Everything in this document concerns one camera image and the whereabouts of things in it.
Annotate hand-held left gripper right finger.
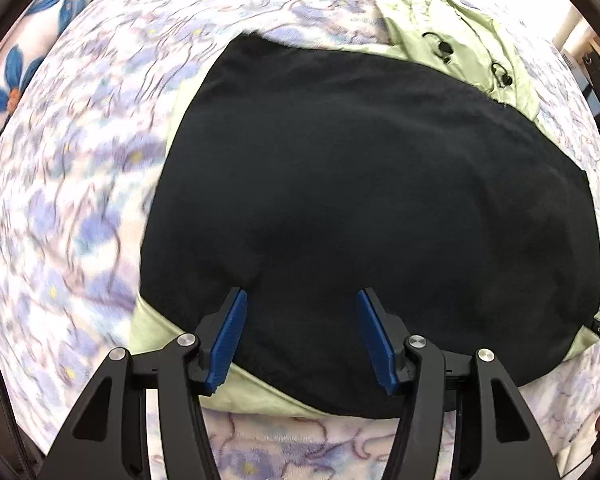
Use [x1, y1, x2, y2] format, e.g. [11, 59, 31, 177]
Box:
[356, 288, 561, 480]

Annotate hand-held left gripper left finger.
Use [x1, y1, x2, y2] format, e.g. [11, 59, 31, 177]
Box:
[37, 287, 248, 480]

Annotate green and black jacket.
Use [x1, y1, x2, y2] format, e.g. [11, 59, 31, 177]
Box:
[130, 0, 600, 418]

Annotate cat print fleece blanket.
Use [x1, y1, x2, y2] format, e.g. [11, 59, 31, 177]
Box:
[0, 0, 600, 480]

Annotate blue-flower white pillows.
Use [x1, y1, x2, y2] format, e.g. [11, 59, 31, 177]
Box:
[0, 0, 106, 161]

